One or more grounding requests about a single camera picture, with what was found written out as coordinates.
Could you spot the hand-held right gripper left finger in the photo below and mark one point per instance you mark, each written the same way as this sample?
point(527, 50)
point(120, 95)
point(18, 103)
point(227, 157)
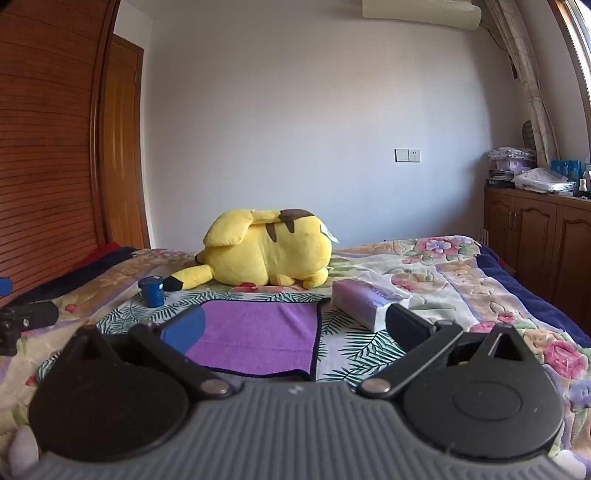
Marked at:
point(183, 331)

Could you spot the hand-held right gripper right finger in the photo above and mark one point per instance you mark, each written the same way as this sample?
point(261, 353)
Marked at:
point(406, 323)

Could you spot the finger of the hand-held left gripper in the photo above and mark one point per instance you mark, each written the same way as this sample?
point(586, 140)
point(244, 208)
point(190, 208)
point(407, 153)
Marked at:
point(32, 315)
point(3, 285)

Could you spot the purple towel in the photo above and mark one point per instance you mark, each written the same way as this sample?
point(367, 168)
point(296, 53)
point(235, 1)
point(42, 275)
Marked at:
point(258, 337)

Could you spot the blue cylindrical container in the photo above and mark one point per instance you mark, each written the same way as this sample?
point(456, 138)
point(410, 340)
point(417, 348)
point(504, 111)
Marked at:
point(152, 291)

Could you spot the purple white tissue pack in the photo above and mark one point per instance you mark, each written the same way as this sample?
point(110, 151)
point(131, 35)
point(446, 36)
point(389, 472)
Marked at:
point(360, 300)

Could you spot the floral bed blanket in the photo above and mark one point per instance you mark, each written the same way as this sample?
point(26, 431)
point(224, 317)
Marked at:
point(438, 277)

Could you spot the red cloth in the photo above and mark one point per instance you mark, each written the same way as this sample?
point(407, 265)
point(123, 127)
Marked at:
point(99, 253)

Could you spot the yellow plush toy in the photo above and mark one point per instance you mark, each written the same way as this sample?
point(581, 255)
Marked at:
point(268, 258)

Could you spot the wooden slatted wardrobe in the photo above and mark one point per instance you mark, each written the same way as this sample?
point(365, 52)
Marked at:
point(46, 138)

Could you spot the wooden cabinet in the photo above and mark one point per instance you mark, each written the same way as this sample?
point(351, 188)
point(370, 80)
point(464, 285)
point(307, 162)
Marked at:
point(535, 240)

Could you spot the wooden door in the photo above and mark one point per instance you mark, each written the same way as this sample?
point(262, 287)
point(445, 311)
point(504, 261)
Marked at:
point(121, 147)

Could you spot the pile of folded cloths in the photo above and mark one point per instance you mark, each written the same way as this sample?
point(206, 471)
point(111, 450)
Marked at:
point(512, 159)

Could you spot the white printed cloth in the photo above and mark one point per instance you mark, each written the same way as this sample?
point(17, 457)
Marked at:
point(545, 179)

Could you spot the blue boxes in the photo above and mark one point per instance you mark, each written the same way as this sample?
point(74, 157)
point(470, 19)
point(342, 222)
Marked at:
point(567, 170)

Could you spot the woven hand fan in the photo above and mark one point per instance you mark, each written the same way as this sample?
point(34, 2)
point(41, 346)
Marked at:
point(529, 134)

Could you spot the small bottle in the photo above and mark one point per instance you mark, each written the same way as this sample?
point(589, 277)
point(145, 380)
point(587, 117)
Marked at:
point(585, 182)

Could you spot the patterned curtain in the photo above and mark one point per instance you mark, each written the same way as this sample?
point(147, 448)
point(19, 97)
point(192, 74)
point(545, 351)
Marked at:
point(531, 83)

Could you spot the white air conditioner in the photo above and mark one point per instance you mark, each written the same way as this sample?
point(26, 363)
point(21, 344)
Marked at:
point(420, 14)

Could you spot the white wall socket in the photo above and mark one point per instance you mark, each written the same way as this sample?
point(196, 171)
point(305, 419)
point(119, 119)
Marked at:
point(408, 155)

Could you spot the wooden window frame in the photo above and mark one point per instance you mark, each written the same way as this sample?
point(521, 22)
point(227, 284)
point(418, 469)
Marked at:
point(577, 50)

